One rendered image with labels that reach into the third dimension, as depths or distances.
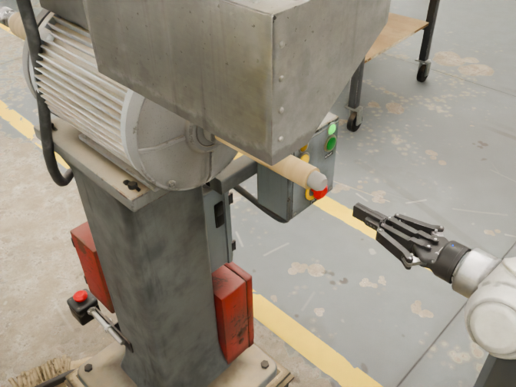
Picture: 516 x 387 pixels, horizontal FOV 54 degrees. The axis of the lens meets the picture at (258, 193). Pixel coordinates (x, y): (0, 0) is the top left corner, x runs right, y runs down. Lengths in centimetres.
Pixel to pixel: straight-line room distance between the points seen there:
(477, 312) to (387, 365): 128
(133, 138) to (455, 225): 207
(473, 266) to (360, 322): 120
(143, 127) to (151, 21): 24
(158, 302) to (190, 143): 52
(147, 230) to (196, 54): 62
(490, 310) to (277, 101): 44
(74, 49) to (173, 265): 52
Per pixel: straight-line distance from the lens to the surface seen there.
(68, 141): 108
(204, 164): 84
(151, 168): 79
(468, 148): 322
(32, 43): 98
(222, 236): 131
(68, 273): 242
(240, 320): 149
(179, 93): 54
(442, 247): 102
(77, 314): 159
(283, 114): 46
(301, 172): 68
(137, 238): 106
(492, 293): 76
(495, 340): 76
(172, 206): 108
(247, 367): 161
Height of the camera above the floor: 166
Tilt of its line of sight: 39 degrees down
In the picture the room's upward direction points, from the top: 1 degrees counter-clockwise
